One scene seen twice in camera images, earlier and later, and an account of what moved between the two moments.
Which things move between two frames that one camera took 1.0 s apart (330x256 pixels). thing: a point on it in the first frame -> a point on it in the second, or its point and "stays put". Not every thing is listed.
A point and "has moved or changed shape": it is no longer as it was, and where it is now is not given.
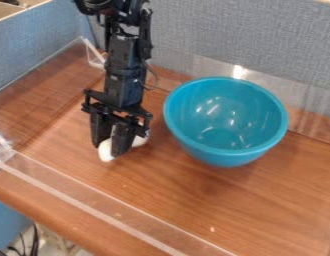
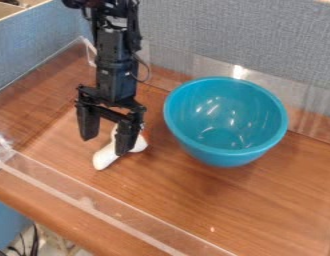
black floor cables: (23, 244) stays put
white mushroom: (104, 148) has moved or changed shape
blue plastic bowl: (224, 120) stays put
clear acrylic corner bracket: (93, 55) stays put
